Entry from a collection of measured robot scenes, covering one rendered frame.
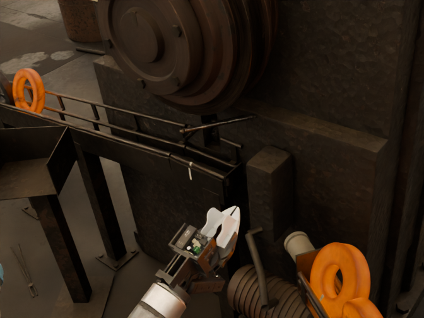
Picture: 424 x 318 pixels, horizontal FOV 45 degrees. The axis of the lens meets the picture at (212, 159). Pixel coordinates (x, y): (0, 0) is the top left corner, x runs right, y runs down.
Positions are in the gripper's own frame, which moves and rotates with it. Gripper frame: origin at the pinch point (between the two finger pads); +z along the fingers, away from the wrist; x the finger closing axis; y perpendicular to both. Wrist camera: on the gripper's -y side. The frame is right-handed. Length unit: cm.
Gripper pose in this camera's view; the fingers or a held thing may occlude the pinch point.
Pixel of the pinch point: (235, 214)
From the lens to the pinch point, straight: 102.7
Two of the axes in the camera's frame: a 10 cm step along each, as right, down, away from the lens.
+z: 5.7, -7.3, 3.7
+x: -7.7, -3.1, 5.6
